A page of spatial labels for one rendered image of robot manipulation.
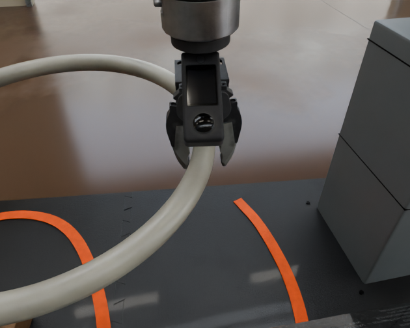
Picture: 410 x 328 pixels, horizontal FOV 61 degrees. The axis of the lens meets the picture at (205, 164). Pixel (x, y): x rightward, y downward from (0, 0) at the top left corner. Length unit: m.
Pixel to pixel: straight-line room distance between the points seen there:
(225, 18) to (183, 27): 0.04
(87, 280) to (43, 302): 0.04
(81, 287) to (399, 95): 0.99
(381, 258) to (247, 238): 0.50
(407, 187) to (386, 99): 0.27
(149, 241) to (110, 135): 1.78
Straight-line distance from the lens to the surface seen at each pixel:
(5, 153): 2.21
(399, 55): 1.15
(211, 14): 0.39
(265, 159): 1.90
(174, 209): 0.38
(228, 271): 1.40
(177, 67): 0.49
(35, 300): 0.37
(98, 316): 1.36
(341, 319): 0.70
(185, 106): 0.40
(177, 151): 0.51
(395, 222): 1.24
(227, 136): 0.49
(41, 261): 1.56
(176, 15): 0.39
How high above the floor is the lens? 1.20
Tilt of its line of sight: 40 degrees down
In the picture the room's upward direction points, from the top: straight up
